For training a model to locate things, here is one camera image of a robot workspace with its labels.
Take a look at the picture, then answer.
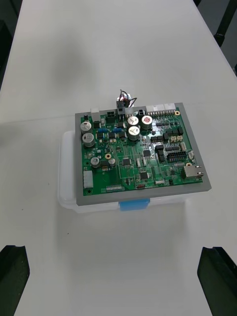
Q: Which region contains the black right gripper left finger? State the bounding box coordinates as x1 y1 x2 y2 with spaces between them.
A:
0 244 31 316

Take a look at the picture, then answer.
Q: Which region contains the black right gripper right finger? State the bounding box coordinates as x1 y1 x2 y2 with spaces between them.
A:
197 246 237 316

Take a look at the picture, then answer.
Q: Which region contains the red black green cable bundle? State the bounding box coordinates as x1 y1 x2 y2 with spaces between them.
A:
115 89 138 116

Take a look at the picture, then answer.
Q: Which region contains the black slanted stand leg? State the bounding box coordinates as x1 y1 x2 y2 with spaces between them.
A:
213 0 237 47

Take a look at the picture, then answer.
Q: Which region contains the green circuit board grey frame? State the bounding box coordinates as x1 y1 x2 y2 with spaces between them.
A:
75 102 212 206

